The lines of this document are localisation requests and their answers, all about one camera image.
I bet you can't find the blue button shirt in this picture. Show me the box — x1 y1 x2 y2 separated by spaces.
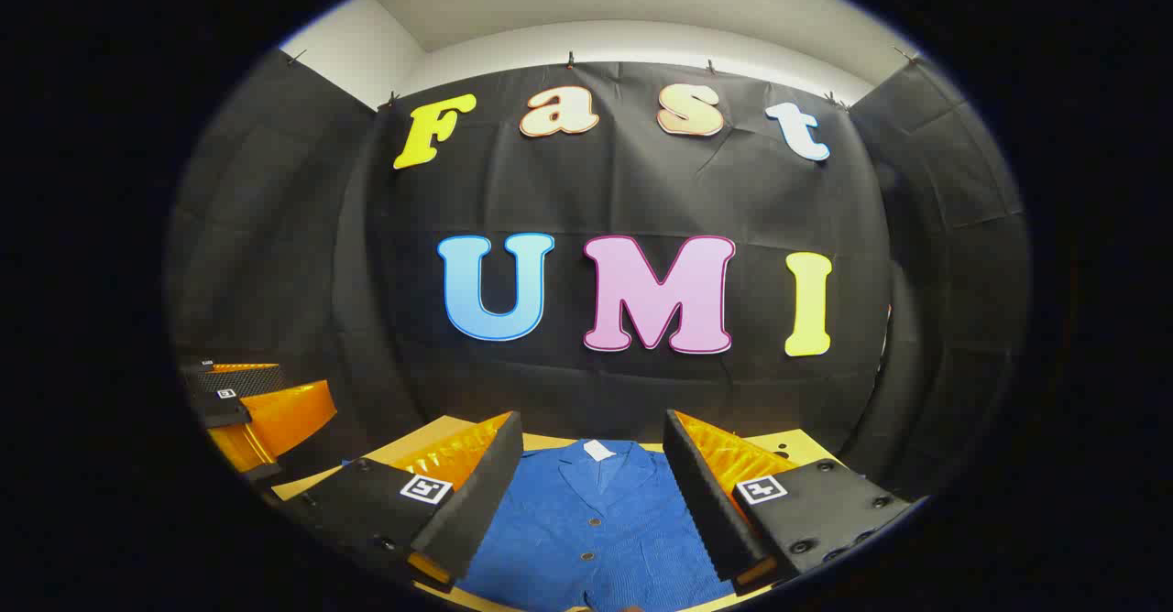
455 438 739 612

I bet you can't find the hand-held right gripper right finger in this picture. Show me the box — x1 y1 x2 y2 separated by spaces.
662 409 913 595

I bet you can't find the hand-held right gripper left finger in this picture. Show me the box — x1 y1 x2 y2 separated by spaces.
280 410 525 590

